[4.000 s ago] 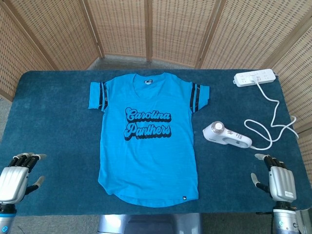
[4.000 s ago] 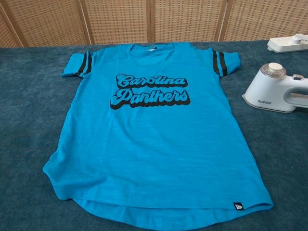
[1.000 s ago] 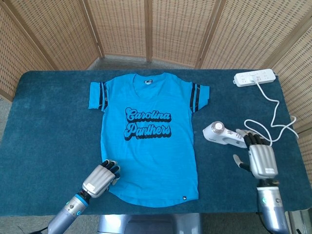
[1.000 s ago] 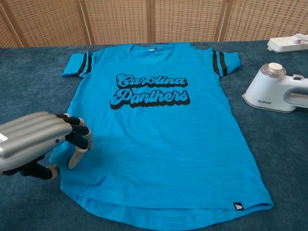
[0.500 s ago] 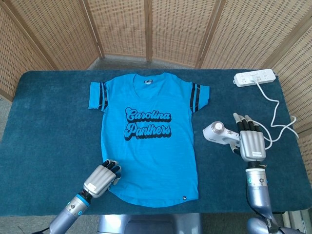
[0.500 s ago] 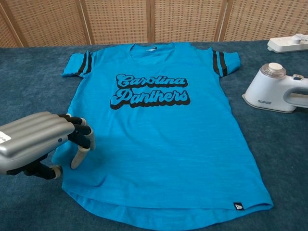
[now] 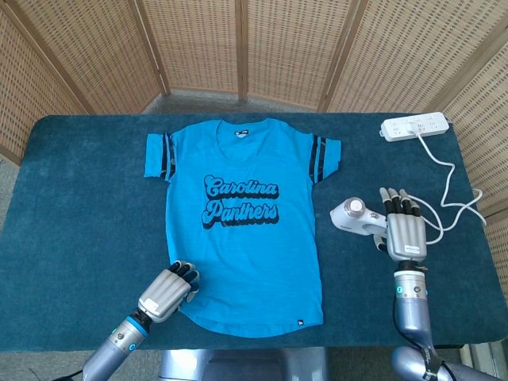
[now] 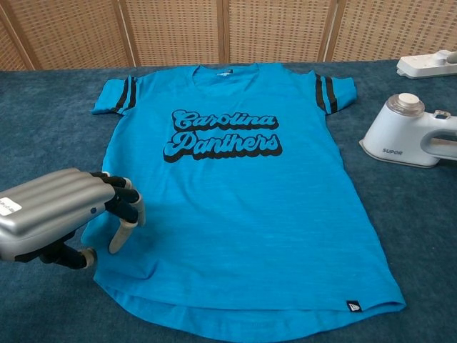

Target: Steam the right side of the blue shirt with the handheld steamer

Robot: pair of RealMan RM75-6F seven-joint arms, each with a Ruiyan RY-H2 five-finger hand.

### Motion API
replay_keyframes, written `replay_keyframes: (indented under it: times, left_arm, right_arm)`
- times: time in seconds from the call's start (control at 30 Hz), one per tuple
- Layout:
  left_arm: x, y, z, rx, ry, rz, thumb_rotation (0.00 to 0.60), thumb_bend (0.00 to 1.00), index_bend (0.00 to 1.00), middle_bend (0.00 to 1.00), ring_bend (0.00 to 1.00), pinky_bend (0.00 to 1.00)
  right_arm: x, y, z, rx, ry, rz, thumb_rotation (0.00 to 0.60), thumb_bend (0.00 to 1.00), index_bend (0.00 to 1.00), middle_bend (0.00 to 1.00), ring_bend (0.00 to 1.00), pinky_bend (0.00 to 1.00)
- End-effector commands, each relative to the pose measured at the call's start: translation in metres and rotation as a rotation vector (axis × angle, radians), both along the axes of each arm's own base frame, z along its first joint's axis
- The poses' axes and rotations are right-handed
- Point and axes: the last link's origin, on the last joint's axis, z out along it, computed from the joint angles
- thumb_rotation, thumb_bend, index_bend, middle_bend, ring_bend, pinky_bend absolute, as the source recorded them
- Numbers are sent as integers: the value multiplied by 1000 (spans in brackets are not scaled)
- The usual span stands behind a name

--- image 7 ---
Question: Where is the white power strip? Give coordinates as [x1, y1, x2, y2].
[379, 111, 451, 143]

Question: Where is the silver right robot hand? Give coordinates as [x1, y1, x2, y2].
[372, 187, 429, 263]

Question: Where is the white handheld steam iron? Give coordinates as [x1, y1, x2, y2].
[329, 197, 390, 236]

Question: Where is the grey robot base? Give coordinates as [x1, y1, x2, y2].
[158, 346, 330, 381]

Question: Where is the dark teal table cloth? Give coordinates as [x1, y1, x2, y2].
[0, 114, 508, 352]

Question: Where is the woven wooden folding screen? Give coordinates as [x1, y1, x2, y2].
[0, 0, 508, 287]

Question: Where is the blue Carolina Panthers shirt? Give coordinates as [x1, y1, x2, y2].
[143, 117, 343, 339]

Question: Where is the white power cord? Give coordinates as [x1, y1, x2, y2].
[406, 122, 487, 245]

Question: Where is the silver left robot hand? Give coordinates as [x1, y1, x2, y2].
[137, 260, 201, 323]

